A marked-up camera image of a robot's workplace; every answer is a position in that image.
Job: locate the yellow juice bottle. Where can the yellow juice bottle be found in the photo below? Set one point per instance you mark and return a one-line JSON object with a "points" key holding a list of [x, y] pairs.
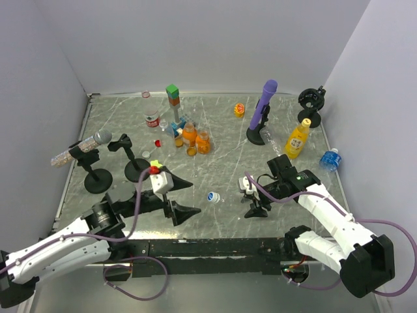
{"points": [[297, 139]]}

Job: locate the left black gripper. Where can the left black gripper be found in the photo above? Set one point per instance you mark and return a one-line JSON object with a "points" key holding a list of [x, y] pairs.
{"points": [[179, 213]]}

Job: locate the purple microphone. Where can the purple microphone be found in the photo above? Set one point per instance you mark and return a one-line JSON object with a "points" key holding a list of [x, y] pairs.
{"points": [[269, 90]]}

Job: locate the orange cap front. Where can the orange cap front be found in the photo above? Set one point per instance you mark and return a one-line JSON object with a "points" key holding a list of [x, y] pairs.
{"points": [[191, 151]]}

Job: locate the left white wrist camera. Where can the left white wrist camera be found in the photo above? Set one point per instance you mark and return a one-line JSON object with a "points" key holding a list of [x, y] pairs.
{"points": [[161, 180]]}

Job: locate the black stand holding microphone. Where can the black stand holding microphone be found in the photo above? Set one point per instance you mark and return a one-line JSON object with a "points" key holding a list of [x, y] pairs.
{"points": [[97, 181]]}

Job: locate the small clear bottle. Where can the small clear bottle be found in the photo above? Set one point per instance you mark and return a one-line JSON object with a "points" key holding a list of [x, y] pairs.
{"points": [[166, 128]]}

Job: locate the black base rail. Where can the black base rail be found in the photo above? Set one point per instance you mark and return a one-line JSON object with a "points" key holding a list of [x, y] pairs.
{"points": [[267, 256]]}

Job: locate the red label water bottle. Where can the red label water bottle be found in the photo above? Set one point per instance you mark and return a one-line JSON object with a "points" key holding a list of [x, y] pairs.
{"points": [[151, 113]]}

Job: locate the colourful block tower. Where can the colourful block tower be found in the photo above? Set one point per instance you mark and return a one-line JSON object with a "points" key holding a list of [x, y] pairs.
{"points": [[180, 118]]}

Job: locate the white blue bottle cap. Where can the white blue bottle cap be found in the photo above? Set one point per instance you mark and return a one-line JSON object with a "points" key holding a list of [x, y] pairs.
{"points": [[213, 197]]}

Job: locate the clear plastic bottle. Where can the clear plastic bottle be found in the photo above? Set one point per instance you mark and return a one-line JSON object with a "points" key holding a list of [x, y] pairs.
{"points": [[270, 139]]}

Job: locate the blue label water bottle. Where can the blue label water bottle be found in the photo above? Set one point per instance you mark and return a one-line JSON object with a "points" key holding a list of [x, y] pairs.
{"points": [[330, 160]]}

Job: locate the black ring stand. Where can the black ring stand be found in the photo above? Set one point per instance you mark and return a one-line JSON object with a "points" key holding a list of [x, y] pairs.
{"points": [[311, 100]]}

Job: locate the tall orange bottle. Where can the tall orange bottle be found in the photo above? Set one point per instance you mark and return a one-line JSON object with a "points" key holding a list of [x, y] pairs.
{"points": [[189, 134]]}

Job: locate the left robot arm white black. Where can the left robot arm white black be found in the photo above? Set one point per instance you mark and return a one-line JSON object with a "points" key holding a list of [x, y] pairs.
{"points": [[99, 234]]}

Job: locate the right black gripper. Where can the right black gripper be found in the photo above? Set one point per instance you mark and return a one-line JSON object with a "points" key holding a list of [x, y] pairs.
{"points": [[257, 211]]}

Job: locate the lime green block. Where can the lime green block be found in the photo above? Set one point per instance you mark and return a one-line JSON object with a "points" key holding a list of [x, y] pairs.
{"points": [[155, 163]]}

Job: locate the yellow orange toy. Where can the yellow orange toy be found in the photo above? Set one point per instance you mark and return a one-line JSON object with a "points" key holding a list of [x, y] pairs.
{"points": [[239, 110]]}

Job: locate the silver glitter microphone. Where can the silver glitter microphone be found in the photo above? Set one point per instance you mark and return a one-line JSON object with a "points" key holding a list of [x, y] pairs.
{"points": [[101, 137]]}

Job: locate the short orange bottle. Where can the short orange bottle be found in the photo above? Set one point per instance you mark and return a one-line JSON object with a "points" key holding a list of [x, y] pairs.
{"points": [[202, 142]]}

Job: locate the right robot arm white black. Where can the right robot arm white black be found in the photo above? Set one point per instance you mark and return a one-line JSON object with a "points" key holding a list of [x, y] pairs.
{"points": [[363, 260]]}

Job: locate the empty black microphone stand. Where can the empty black microphone stand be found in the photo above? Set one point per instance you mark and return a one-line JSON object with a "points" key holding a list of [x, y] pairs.
{"points": [[135, 166]]}

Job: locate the black microphone stand centre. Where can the black microphone stand centre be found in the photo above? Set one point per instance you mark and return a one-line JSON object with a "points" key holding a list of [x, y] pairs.
{"points": [[254, 136]]}

